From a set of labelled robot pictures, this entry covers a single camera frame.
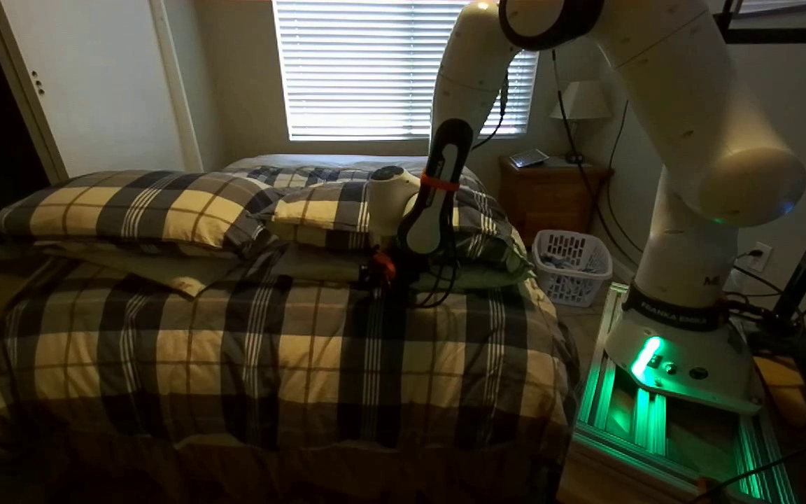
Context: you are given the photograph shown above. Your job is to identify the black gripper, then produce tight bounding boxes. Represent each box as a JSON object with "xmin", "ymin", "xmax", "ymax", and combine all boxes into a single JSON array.
[{"xmin": 363, "ymin": 245, "xmax": 426, "ymax": 301}]

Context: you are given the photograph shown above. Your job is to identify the olive green sheet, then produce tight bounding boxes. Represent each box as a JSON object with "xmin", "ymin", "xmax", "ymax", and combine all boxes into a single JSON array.
[{"xmin": 412, "ymin": 237, "xmax": 532, "ymax": 295}]

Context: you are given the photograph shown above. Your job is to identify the small plaid pillow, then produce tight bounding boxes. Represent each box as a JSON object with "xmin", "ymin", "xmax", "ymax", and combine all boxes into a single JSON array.
[
  {"xmin": 443, "ymin": 185, "xmax": 530, "ymax": 262},
  {"xmin": 265, "ymin": 176, "xmax": 376, "ymax": 252}
]

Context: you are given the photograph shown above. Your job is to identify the small item on nightstand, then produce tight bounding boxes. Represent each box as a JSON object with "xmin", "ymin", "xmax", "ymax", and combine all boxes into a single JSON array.
[{"xmin": 503, "ymin": 148, "xmax": 552, "ymax": 175}]

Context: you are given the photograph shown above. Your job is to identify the wooden nightstand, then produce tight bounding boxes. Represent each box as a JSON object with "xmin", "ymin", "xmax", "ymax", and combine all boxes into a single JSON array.
[{"xmin": 499, "ymin": 160, "xmax": 616, "ymax": 249}]

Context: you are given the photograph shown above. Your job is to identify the white laundry basket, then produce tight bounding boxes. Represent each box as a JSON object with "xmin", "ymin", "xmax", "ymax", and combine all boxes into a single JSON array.
[{"xmin": 530, "ymin": 227, "xmax": 616, "ymax": 312}]

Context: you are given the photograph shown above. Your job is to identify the plaid comforter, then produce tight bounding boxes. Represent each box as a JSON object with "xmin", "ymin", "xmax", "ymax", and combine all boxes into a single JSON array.
[{"xmin": 0, "ymin": 151, "xmax": 581, "ymax": 470}]

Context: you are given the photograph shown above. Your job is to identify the white window blinds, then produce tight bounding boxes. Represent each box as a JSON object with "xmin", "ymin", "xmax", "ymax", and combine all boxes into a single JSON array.
[{"xmin": 271, "ymin": 0, "xmax": 539, "ymax": 147}]

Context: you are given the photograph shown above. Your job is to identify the white flat pillow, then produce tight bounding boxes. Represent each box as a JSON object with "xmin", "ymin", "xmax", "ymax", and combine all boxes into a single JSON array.
[{"xmin": 34, "ymin": 237, "xmax": 265, "ymax": 301}]

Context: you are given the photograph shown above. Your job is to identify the white table lamp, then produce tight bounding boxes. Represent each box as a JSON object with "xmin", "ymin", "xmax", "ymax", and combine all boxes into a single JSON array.
[{"xmin": 552, "ymin": 78, "xmax": 609, "ymax": 167}]

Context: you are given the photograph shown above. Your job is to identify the large plaid pillow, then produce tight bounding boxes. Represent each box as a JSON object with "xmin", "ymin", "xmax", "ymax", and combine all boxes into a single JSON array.
[{"xmin": 0, "ymin": 169, "xmax": 279, "ymax": 258}]

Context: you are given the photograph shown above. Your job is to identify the metal robot stand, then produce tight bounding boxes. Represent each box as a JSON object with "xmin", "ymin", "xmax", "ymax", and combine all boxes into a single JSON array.
[{"xmin": 564, "ymin": 279, "xmax": 802, "ymax": 504}]

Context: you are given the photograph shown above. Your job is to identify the white closet door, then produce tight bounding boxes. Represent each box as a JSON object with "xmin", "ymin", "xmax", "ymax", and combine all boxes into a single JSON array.
[{"xmin": 0, "ymin": 0, "xmax": 203, "ymax": 185}]

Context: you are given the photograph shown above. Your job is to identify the orange strap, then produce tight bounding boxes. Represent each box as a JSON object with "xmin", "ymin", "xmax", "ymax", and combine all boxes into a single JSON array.
[{"xmin": 416, "ymin": 172, "xmax": 461, "ymax": 196}]

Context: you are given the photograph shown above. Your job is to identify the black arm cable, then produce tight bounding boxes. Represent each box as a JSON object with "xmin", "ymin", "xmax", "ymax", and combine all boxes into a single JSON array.
[{"xmin": 469, "ymin": 67, "xmax": 513, "ymax": 151}]

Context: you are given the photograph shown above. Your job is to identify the white wall outlet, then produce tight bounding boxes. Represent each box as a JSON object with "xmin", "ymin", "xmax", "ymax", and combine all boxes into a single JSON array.
[{"xmin": 748, "ymin": 242, "xmax": 776, "ymax": 276}]

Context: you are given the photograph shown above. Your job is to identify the black cable bundle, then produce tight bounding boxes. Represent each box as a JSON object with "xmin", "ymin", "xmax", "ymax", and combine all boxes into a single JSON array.
[{"xmin": 721, "ymin": 263, "xmax": 806, "ymax": 344}]

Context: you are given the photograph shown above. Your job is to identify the black overhead bracket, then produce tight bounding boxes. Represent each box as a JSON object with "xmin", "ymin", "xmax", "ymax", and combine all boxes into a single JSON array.
[{"xmin": 713, "ymin": 0, "xmax": 806, "ymax": 60}]

